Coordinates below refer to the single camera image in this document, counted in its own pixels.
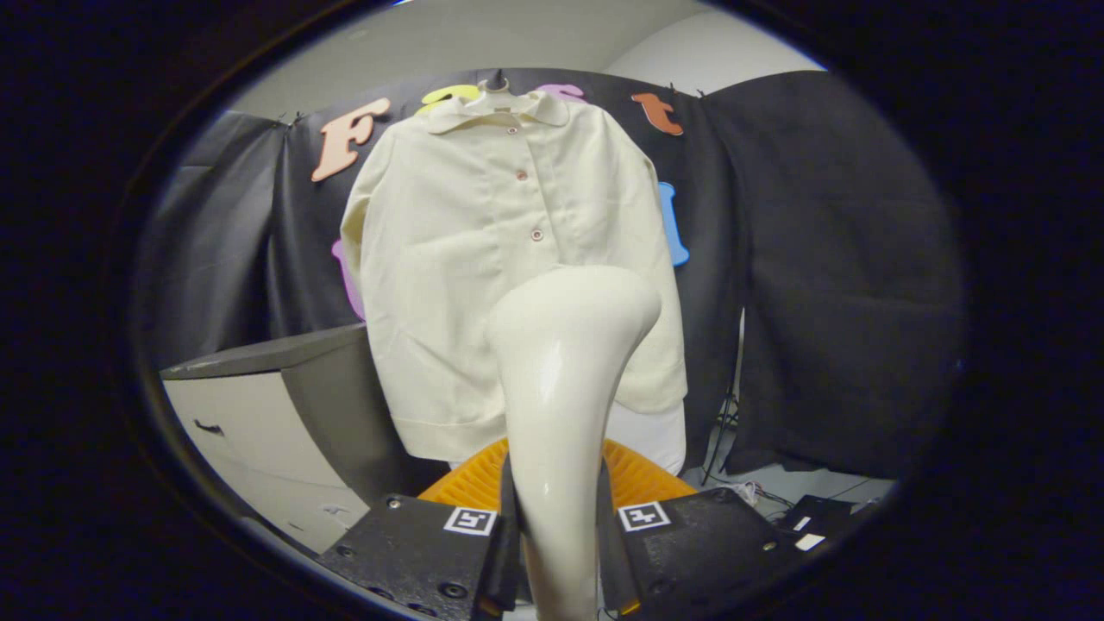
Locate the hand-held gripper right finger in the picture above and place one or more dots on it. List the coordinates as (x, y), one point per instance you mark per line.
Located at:
(699, 548)

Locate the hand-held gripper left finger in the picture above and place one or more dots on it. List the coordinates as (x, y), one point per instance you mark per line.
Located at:
(414, 548)

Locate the white garment steamer head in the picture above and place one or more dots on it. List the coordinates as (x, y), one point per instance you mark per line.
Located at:
(561, 379)

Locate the cream button shirt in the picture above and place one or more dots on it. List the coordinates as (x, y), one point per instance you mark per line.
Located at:
(448, 259)

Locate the white dress form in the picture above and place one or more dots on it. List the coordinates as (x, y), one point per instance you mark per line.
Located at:
(647, 435)

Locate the black power adapter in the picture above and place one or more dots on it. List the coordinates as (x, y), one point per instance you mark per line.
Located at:
(819, 513)

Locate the grey drawer cabinet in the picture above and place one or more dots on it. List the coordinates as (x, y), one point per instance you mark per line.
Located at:
(250, 431)

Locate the black backdrop cloth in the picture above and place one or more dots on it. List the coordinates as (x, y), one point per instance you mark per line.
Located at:
(845, 259)

